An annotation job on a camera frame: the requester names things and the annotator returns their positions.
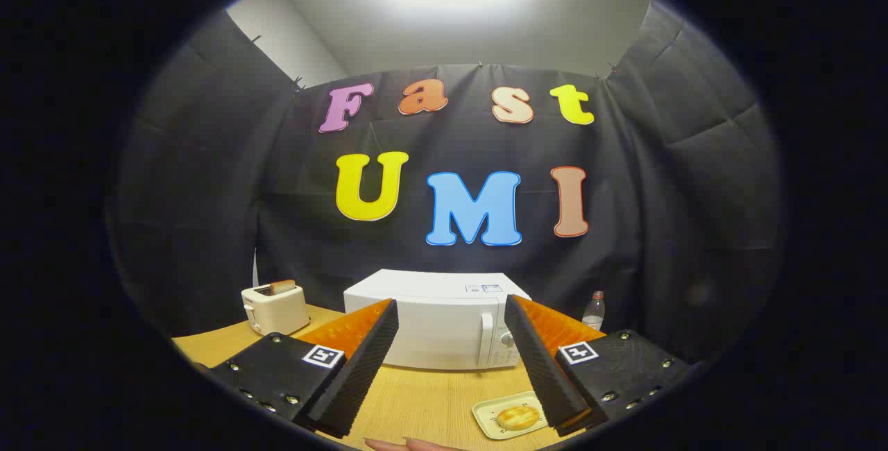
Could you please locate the cream toaster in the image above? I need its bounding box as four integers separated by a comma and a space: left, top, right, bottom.
241, 283, 311, 337

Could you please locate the white microwave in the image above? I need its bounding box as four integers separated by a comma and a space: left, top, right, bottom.
343, 269, 533, 371

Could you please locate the cream rectangular plate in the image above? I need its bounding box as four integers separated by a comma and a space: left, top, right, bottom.
472, 391, 556, 441

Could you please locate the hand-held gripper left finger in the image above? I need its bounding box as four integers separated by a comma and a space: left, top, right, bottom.
207, 298, 400, 438

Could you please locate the clear bottle with red label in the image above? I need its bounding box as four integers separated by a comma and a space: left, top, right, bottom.
582, 291, 606, 332

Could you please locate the golden bread bun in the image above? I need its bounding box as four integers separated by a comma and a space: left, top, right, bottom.
496, 405, 540, 431

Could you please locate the black backdrop cloth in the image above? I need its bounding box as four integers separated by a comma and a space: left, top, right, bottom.
104, 0, 788, 368

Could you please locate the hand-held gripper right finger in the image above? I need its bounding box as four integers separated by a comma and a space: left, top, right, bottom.
504, 294, 696, 438

